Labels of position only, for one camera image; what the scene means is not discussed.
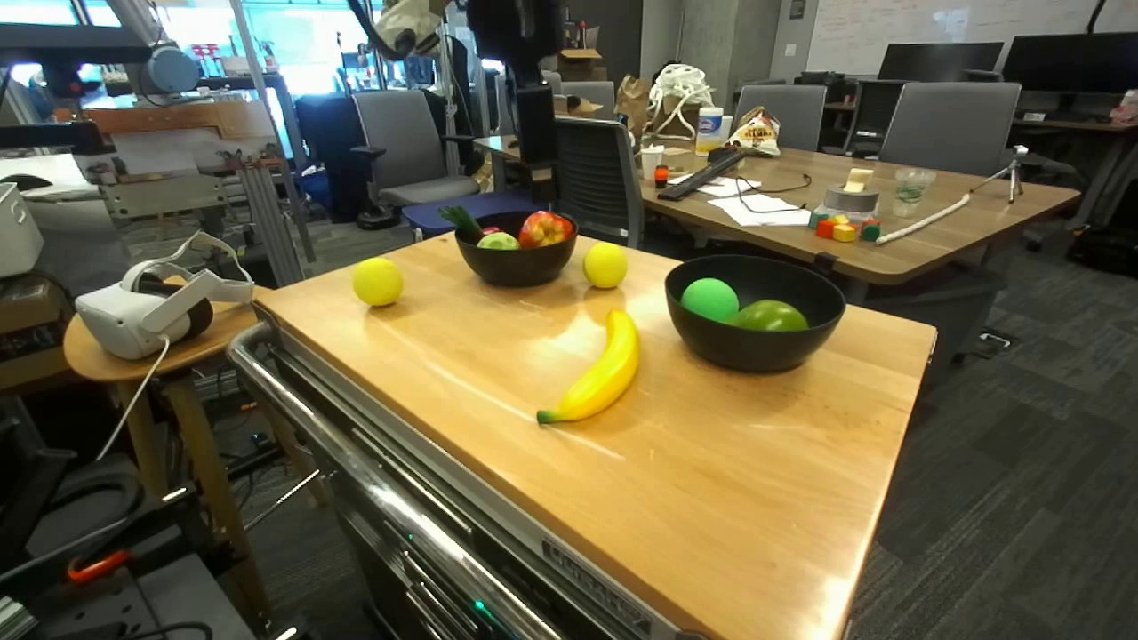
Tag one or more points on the white tool cart cabinet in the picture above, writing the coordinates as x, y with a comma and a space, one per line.
473, 529

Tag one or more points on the aluminium frame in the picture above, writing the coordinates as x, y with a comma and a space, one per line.
271, 214

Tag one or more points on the clear container yellow notes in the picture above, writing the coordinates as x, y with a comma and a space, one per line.
850, 197

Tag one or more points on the brown cardboard box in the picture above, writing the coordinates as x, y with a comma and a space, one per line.
580, 64

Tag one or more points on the yellow plastic banana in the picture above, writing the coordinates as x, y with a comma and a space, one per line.
599, 377

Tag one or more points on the white rod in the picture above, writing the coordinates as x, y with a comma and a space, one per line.
936, 214

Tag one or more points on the small silver tripod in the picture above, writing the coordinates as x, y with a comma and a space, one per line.
1019, 172

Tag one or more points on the black round bowl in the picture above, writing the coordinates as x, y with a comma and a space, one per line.
755, 344
518, 268

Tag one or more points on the pale green fruit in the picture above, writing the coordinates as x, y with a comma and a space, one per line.
494, 240

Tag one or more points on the white paper sheet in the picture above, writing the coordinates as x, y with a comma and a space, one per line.
760, 210

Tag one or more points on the grey office chair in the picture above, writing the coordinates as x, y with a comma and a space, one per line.
410, 145
805, 111
948, 127

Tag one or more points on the black keyboard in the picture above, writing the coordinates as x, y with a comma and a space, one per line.
706, 172

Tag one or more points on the blue chair seat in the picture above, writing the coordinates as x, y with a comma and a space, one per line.
458, 210

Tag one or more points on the wooden office desk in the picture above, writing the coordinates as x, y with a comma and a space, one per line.
948, 232

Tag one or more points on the yellow round fruit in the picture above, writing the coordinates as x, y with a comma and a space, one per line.
378, 283
605, 265

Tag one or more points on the beige crumpled bag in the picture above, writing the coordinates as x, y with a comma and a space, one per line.
755, 133

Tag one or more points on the clear plastic cup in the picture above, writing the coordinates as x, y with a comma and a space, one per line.
916, 182

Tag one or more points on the bright green round fruit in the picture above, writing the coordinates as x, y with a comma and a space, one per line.
711, 300

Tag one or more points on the green toy block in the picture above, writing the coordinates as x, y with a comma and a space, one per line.
871, 232

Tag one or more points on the olive green pear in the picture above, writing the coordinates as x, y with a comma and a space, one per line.
770, 317

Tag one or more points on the round wooden stool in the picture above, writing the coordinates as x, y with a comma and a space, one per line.
232, 320

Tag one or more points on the yellow toy block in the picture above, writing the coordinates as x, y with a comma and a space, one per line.
843, 229

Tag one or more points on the black office chair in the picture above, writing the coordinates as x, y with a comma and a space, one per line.
599, 181

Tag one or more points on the white box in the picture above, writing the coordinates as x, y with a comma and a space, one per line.
20, 232

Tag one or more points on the white VR headset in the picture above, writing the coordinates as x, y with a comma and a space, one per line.
129, 320

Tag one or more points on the black computer monitor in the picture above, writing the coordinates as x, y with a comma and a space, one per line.
1068, 60
942, 60

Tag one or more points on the red toy block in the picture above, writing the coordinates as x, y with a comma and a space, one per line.
827, 229

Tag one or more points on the clear water bottle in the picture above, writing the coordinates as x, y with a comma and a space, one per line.
709, 127

